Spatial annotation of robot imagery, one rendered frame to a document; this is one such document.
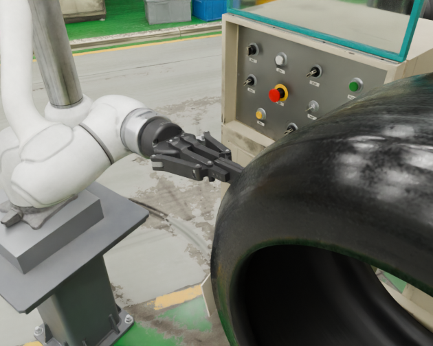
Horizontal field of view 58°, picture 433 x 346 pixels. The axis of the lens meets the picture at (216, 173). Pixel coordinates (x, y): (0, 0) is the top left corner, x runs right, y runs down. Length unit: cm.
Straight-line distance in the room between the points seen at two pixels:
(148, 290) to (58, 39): 125
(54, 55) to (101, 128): 48
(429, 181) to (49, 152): 61
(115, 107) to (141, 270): 138
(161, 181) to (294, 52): 164
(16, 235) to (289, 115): 90
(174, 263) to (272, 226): 172
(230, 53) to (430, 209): 106
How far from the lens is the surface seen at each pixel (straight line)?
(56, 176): 74
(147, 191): 251
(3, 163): 123
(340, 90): 108
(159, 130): 68
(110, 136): 76
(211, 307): 61
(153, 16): 577
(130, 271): 208
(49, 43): 120
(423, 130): 32
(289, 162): 36
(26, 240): 130
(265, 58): 121
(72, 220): 132
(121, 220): 138
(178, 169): 62
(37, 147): 76
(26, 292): 127
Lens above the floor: 158
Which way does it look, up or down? 37 degrees down
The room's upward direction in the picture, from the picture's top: straight up
